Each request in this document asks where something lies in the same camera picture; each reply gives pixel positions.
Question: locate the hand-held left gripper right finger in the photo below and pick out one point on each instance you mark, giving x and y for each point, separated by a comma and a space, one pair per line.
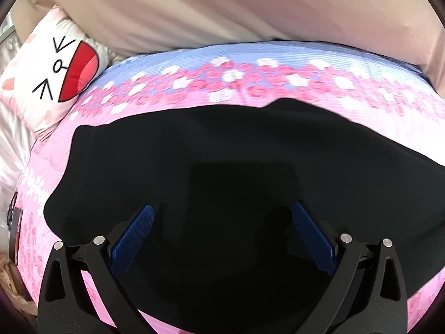
313, 233

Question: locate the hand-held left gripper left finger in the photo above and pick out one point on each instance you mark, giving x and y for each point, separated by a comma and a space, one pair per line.
134, 236

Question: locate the black pants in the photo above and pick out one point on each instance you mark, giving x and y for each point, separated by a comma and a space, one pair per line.
226, 146

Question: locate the dark small object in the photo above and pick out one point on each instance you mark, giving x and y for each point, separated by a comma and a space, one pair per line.
14, 222

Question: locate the brown crinkled paper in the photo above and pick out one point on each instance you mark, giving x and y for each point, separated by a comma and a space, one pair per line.
15, 285

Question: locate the pink blue floral bedsheet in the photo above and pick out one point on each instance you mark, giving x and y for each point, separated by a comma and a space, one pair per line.
243, 76

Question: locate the white cartoon face pillow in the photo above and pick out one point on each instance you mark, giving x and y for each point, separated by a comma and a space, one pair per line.
34, 62

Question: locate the beige blanket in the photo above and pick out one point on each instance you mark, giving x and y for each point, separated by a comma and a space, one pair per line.
208, 7

